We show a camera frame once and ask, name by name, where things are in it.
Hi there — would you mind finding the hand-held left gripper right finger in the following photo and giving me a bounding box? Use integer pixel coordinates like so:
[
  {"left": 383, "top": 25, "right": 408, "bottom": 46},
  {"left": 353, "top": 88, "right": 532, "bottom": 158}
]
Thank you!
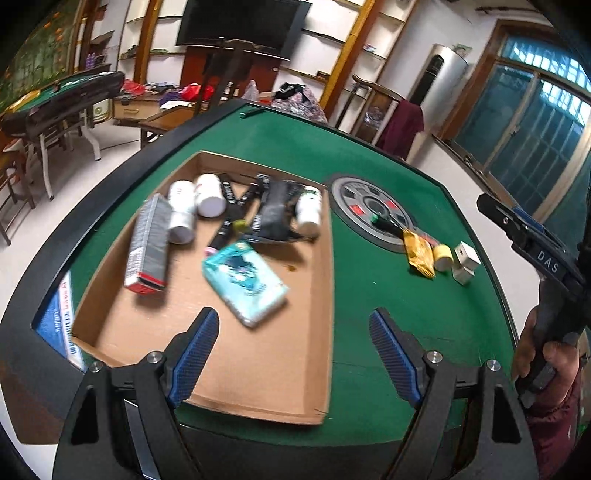
[{"left": 368, "top": 308, "right": 541, "bottom": 480}]

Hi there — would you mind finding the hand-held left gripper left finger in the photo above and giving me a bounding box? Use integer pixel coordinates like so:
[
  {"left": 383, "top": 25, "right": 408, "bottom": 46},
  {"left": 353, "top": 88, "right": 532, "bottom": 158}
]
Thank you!
[{"left": 52, "top": 307, "right": 220, "bottom": 480}]

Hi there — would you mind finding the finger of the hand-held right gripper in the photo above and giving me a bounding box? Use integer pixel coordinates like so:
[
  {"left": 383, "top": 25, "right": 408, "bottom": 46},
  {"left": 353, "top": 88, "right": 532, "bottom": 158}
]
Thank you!
[{"left": 477, "top": 193, "right": 555, "bottom": 252}]

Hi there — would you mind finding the white charger adapter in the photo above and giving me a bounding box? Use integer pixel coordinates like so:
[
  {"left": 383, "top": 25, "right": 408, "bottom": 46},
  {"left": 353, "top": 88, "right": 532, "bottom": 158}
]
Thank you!
[{"left": 455, "top": 242, "right": 481, "bottom": 271}]

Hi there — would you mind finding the shallow cardboard box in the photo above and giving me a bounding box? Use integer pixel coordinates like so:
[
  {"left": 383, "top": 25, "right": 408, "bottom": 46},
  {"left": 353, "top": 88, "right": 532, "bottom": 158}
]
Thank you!
[{"left": 71, "top": 150, "right": 335, "bottom": 425}]

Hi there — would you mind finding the yellow capped round container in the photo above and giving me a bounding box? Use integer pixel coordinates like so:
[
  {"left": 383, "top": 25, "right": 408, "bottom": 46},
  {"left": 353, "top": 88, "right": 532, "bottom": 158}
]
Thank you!
[{"left": 431, "top": 244, "right": 454, "bottom": 273}]

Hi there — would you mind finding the light blue tissue pack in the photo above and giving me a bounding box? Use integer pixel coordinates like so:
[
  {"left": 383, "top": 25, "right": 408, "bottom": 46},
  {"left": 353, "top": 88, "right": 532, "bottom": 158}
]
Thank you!
[{"left": 202, "top": 240, "right": 289, "bottom": 328}]

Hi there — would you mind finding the yellow snack packet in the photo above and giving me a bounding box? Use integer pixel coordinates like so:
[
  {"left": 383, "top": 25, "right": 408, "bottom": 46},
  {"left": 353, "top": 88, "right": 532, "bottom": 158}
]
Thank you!
[{"left": 403, "top": 228, "right": 437, "bottom": 280}]

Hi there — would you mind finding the black marker green cap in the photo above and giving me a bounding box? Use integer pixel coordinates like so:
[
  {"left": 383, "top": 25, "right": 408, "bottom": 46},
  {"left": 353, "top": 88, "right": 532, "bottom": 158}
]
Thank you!
[{"left": 372, "top": 213, "right": 416, "bottom": 236}]

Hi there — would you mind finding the silver box red end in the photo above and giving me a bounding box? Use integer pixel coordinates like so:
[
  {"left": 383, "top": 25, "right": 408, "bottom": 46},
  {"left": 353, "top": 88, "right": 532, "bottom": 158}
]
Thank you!
[{"left": 124, "top": 193, "right": 174, "bottom": 296}]

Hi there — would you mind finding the small white bottle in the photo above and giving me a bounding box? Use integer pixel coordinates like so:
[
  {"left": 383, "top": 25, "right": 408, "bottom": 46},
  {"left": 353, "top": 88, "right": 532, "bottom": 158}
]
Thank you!
[{"left": 166, "top": 180, "right": 197, "bottom": 244}]

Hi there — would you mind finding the black printed lanyard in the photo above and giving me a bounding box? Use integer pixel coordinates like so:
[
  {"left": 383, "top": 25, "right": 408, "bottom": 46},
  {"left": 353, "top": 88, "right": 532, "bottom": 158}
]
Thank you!
[{"left": 217, "top": 172, "right": 273, "bottom": 222}]

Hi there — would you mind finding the white bottle green label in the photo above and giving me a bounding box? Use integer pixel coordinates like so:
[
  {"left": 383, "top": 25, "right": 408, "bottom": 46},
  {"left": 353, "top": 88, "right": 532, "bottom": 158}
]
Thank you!
[{"left": 295, "top": 186, "right": 323, "bottom": 238}]

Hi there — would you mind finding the person's right forearm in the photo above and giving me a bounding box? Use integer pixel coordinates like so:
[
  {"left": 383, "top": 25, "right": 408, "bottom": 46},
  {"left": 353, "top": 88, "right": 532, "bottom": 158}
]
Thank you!
[{"left": 524, "top": 369, "right": 591, "bottom": 480}]

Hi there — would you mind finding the person's right hand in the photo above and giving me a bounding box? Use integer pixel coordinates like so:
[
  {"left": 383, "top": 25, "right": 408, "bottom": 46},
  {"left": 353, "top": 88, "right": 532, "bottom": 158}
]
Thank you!
[{"left": 512, "top": 307, "right": 583, "bottom": 408}]

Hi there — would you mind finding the wooden framed window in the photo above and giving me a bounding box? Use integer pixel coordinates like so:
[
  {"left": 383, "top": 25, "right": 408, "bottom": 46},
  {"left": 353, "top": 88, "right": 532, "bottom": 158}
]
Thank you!
[{"left": 443, "top": 23, "right": 591, "bottom": 222}]

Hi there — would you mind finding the maroon garment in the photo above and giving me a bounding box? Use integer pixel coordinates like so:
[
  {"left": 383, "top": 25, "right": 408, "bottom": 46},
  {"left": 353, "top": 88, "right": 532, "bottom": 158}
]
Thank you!
[{"left": 379, "top": 99, "right": 426, "bottom": 160}]

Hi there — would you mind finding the blue white card packet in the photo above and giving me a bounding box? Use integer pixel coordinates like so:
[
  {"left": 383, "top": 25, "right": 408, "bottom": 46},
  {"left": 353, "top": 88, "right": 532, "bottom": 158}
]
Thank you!
[{"left": 34, "top": 270, "right": 86, "bottom": 370}]

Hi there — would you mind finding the round grey table centre disc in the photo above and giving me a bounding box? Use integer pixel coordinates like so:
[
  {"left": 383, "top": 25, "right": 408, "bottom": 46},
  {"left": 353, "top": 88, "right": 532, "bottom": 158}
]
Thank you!
[{"left": 330, "top": 173, "right": 419, "bottom": 254}]

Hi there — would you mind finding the silver standing air conditioner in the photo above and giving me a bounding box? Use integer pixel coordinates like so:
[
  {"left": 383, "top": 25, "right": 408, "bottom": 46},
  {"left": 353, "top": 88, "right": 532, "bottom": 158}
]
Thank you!
[{"left": 409, "top": 44, "right": 469, "bottom": 121}]

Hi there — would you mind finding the light wooden armchair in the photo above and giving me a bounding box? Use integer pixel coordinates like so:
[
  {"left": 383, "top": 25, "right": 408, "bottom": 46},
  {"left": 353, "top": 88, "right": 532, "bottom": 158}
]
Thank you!
[{"left": 335, "top": 74, "right": 407, "bottom": 139}]

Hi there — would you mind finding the green felt mahjong table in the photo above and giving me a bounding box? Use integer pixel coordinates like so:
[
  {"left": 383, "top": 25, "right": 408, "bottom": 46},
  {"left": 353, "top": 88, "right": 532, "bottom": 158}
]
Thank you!
[{"left": 0, "top": 99, "right": 529, "bottom": 480}]

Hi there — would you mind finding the floral cloth bag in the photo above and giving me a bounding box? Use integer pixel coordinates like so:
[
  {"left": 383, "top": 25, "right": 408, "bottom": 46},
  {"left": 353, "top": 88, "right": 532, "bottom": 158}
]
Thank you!
[{"left": 272, "top": 83, "right": 328, "bottom": 123}]

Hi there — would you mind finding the brown coffee table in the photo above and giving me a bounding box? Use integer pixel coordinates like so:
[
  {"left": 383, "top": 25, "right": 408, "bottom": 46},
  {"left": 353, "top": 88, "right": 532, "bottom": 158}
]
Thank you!
[{"left": 139, "top": 104, "right": 204, "bottom": 148}]

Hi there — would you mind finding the slatted wooden chair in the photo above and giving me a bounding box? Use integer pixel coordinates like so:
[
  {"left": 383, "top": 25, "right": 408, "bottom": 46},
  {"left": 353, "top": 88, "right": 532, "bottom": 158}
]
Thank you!
[{"left": 0, "top": 148, "right": 35, "bottom": 245}]

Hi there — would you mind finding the low wooden cabinet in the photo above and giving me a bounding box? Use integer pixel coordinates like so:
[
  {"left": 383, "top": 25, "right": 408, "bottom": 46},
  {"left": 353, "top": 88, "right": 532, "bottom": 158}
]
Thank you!
[{"left": 113, "top": 90, "right": 204, "bottom": 127}]

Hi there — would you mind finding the white bucket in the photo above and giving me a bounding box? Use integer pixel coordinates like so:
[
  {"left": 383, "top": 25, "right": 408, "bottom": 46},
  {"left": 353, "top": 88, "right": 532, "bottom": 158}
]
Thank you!
[{"left": 90, "top": 99, "right": 114, "bottom": 125}]

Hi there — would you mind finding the folding mahjong table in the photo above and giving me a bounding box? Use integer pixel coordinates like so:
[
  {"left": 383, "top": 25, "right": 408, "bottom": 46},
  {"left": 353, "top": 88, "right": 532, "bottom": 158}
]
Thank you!
[{"left": 0, "top": 69, "right": 125, "bottom": 162}]

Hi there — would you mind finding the dark wooden chair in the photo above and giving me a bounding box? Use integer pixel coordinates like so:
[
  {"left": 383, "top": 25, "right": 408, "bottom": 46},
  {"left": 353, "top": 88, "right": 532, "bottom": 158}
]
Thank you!
[{"left": 201, "top": 39, "right": 264, "bottom": 112}]

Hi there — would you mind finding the black flat screen television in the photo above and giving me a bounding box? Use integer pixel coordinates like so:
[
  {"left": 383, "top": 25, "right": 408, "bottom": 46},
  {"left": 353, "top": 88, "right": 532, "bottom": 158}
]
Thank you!
[{"left": 175, "top": 0, "right": 312, "bottom": 61}]

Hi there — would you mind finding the wooden television wall unit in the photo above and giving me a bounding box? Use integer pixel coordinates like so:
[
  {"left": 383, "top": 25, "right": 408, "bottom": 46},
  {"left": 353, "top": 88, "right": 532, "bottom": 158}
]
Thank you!
[{"left": 78, "top": 0, "right": 416, "bottom": 125}]

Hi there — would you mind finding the flower wall picture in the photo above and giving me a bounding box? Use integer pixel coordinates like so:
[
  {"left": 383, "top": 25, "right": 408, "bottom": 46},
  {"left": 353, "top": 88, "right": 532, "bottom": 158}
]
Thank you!
[{"left": 0, "top": 0, "right": 81, "bottom": 107}]

